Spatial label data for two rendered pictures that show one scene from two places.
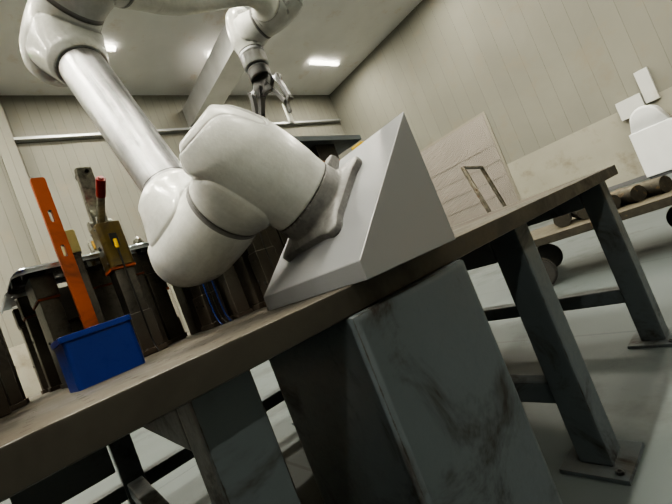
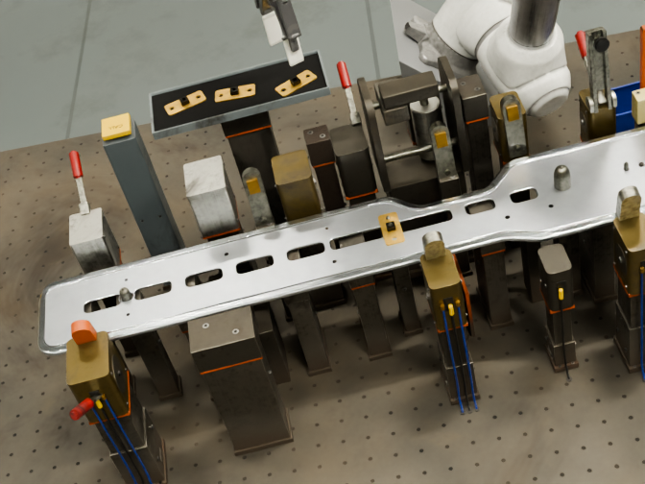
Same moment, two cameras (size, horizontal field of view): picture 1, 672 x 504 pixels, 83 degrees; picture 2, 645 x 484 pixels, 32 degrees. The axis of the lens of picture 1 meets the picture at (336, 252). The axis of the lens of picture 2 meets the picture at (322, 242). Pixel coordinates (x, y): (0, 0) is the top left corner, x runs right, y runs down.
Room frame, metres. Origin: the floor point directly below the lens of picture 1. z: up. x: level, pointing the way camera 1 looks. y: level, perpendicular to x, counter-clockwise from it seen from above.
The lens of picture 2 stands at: (2.57, 1.38, 2.53)
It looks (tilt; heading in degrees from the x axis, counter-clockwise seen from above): 44 degrees down; 227
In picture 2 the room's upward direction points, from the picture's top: 16 degrees counter-clockwise
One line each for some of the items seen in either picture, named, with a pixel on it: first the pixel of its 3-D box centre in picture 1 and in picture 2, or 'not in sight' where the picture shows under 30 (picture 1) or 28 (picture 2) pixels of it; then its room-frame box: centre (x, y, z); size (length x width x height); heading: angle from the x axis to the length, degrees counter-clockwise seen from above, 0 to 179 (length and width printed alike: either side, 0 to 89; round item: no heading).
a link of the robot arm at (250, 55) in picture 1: (254, 61); not in sight; (1.28, 0.02, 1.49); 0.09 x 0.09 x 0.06
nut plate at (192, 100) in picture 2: not in sight; (184, 101); (1.43, -0.16, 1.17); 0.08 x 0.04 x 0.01; 152
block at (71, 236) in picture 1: (89, 299); (642, 162); (0.94, 0.62, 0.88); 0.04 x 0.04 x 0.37; 46
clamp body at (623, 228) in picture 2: not in sight; (638, 302); (1.28, 0.77, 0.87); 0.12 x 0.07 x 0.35; 46
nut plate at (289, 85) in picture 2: not in sight; (295, 82); (1.28, 0.02, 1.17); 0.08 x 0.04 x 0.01; 161
